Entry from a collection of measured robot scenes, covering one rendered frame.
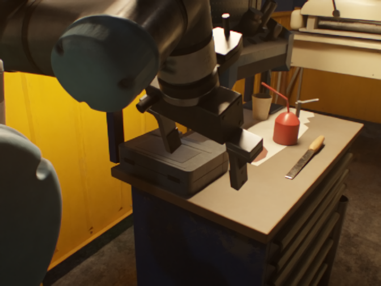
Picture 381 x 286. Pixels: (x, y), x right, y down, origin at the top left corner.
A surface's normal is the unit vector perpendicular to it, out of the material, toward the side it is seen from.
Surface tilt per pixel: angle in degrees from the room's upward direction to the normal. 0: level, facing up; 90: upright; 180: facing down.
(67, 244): 90
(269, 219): 0
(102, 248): 0
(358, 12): 90
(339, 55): 90
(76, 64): 115
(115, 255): 0
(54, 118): 90
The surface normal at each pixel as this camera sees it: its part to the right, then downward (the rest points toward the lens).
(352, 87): -0.54, 0.33
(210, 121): -0.63, 0.62
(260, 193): 0.03, -0.91
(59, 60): -0.36, 0.72
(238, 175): 0.76, 0.39
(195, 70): 0.32, 0.66
